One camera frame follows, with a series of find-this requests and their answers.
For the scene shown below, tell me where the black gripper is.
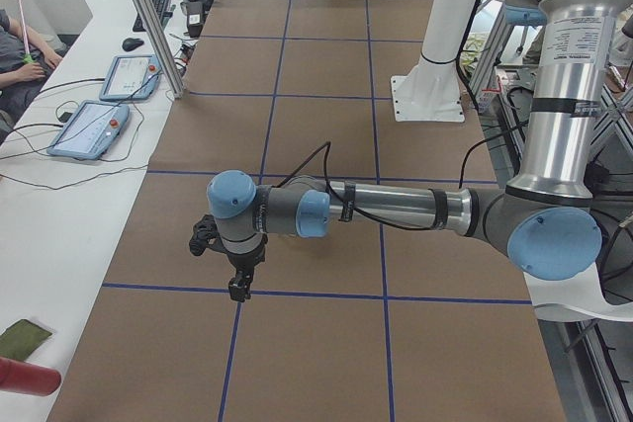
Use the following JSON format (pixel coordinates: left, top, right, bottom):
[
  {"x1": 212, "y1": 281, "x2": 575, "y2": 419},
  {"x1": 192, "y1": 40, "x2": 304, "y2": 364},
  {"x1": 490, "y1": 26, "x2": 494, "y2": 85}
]
[{"x1": 226, "y1": 238, "x2": 268, "y2": 302}]

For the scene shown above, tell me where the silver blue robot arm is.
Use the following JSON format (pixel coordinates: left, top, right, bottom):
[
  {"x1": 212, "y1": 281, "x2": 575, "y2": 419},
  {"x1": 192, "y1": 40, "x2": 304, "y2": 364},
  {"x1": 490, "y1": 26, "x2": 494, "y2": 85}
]
[{"x1": 189, "y1": 0, "x2": 632, "y2": 301}]

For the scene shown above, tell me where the lower teach pendant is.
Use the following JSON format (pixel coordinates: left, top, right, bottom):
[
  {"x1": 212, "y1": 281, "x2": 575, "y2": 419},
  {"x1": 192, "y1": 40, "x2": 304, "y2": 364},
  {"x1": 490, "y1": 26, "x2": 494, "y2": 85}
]
[{"x1": 46, "y1": 101, "x2": 130, "y2": 160}]

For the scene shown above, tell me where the teach pendant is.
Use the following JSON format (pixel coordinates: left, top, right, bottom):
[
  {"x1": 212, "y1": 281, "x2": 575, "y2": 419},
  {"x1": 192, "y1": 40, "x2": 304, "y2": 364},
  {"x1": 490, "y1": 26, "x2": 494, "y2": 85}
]
[
  {"x1": 99, "y1": 54, "x2": 162, "y2": 102},
  {"x1": 46, "y1": 101, "x2": 130, "y2": 160}
]

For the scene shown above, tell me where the green bean bag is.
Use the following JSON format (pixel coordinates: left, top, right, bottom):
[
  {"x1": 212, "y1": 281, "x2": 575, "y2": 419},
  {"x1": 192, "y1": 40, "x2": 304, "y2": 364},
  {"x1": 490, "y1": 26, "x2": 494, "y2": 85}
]
[{"x1": 0, "y1": 319, "x2": 52, "y2": 362}]

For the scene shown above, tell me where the upper teach pendant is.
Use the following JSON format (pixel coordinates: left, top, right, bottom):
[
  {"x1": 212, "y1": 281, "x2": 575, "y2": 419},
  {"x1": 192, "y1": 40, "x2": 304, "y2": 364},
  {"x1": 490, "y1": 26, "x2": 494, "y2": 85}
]
[{"x1": 99, "y1": 54, "x2": 162, "y2": 102}]

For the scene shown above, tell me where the red bottle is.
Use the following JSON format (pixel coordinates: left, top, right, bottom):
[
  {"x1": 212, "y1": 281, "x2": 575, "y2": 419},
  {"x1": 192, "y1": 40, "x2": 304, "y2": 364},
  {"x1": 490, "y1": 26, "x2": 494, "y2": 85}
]
[{"x1": 1, "y1": 357, "x2": 61, "y2": 396}]

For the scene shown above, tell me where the black computer mouse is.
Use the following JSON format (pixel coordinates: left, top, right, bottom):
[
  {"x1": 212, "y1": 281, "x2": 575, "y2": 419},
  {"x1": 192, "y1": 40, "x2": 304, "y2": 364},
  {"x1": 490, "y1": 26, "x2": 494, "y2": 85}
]
[{"x1": 122, "y1": 38, "x2": 144, "y2": 52}]

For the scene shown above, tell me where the seated person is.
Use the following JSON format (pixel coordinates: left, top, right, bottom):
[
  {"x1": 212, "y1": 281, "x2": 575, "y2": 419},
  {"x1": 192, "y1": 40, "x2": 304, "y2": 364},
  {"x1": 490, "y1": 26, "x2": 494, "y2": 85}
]
[{"x1": 1, "y1": 9, "x2": 62, "y2": 141}]

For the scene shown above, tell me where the black keyboard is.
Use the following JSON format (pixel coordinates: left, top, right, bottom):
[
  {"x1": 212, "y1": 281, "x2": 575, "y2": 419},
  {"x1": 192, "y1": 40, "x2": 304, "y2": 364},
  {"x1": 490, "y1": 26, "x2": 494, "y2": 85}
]
[{"x1": 151, "y1": 0, "x2": 173, "y2": 26}]

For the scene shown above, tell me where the pink green grabber stick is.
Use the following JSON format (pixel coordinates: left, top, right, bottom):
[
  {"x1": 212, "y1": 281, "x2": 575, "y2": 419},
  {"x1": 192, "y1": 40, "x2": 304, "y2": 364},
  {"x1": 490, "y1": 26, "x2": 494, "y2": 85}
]
[{"x1": 17, "y1": 0, "x2": 35, "y2": 64}]

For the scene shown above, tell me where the white chair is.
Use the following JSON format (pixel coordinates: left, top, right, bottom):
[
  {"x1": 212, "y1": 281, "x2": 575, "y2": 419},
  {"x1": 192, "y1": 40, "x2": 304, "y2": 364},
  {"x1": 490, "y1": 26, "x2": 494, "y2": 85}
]
[{"x1": 524, "y1": 264, "x2": 633, "y2": 323}]

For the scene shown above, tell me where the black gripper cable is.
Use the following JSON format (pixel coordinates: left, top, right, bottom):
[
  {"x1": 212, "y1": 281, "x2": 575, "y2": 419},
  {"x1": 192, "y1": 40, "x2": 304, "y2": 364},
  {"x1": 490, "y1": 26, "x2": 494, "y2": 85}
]
[{"x1": 274, "y1": 140, "x2": 446, "y2": 232}]

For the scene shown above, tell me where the white pedestal column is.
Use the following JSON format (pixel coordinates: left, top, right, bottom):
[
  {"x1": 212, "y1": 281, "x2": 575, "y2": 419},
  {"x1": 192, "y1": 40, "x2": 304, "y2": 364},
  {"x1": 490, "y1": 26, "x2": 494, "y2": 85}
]
[{"x1": 391, "y1": 0, "x2": 479, "y2": 123}]

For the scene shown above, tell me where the aluminium frame post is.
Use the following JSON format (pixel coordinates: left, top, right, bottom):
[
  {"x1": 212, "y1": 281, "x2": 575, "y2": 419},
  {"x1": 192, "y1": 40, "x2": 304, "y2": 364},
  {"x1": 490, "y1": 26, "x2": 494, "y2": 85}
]
[{"x1": 133, "y1": 0, "x2": 184, "y2": 99}]

